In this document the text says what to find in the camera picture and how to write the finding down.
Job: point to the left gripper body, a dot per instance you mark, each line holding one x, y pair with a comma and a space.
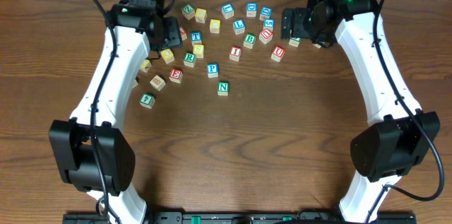
171, 34

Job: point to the yellow G block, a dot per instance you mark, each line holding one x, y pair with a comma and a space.
135, 82

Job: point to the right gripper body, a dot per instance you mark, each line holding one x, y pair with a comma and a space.
289, 23

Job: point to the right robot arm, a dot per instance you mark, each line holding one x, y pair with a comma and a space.
399, 132

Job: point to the green N block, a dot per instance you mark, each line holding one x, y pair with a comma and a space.
223, 88

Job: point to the red E block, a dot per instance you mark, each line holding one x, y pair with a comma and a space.
176, 75

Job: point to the yellow O block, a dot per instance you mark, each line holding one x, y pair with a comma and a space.
167, 55

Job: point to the green 4 block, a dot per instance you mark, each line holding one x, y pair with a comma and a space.
147, 100

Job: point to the yellow K block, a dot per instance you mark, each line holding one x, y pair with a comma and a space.
145, 66

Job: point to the green B block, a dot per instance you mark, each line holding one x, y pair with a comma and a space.
249, 40

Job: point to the blue l block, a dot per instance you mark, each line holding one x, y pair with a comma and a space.
228, 11
239, 26

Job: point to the blue D block upright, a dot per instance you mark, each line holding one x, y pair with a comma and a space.
251, 10

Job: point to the blue 5 block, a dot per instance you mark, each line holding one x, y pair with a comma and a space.
269, 24

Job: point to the blue P block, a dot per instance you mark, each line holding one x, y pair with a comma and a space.
212, 70

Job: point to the yellow block top row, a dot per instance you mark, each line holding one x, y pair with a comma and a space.
200, 15

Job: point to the blue D block tilted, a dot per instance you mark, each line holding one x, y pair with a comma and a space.
265, 13

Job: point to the blue L block lower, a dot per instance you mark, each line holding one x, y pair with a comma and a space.
239, 26

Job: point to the green J block right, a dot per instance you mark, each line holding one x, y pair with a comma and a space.
294, 41

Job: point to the blue 2 block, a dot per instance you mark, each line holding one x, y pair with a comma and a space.
316, 45

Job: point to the red I block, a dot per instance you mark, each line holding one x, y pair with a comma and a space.
235, 53

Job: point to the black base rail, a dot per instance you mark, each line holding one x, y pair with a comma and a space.
204, 218

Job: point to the red upside-down U block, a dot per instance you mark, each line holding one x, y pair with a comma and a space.
265, 36

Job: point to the yellow S block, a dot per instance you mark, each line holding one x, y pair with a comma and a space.
198, 51

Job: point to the yellow Q block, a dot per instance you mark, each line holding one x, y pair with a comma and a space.
215, 26

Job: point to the blue L block top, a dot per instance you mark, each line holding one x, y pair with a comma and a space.
228, 11

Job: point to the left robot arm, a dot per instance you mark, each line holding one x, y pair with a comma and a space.
90, 150

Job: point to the pineapple picture block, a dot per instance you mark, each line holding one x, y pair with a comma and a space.
158, 82

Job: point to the green R block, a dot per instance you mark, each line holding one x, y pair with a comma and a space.
189, 60

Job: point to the green Z block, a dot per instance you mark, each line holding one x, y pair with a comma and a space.
188, 11

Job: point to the red A block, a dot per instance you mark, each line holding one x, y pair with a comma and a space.
183, 33

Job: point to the blue T block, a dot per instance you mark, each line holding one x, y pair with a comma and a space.
196, 38

